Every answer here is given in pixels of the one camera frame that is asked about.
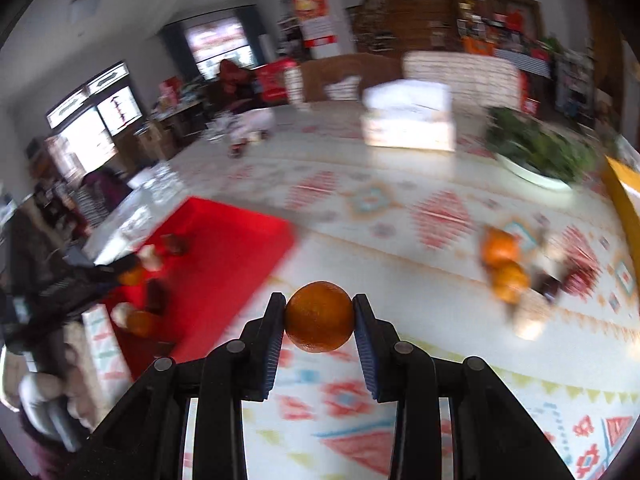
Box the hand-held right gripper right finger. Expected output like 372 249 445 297
352 294 576 480

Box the bright window with curtains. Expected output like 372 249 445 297
162 5 261 78

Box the dark red date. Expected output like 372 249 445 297
145 280 168 313
162 234 190 256

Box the red jacket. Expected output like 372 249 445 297
217 59 253 98

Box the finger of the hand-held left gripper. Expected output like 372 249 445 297
97 259 143 283

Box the orange mandarin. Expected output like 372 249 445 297
481 227 523 267
490 262 530 303
126 310 158 338
285 281 355 353

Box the red gift box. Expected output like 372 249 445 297
255 59 301 106

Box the white plastic wrapper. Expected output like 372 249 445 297
207 110 276 143

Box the red cardboard tray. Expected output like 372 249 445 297
97 197 298 381

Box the red white wall calendar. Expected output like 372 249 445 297
294 0 337 48

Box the plaid bag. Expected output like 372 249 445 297
75 167 132 231

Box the white cardboard box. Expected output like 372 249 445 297
360 80 456 152

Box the decorated window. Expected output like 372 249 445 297
45 61 144 137

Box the green plant in white bowl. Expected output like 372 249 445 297
485 107 597 192

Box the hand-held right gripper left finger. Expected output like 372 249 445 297
62 291 287 480

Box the yellow box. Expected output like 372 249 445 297
600 155 640 261

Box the small yellowish mandarin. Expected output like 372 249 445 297
117 266 147 287

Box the white patterned chair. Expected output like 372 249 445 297
402 51 521 107

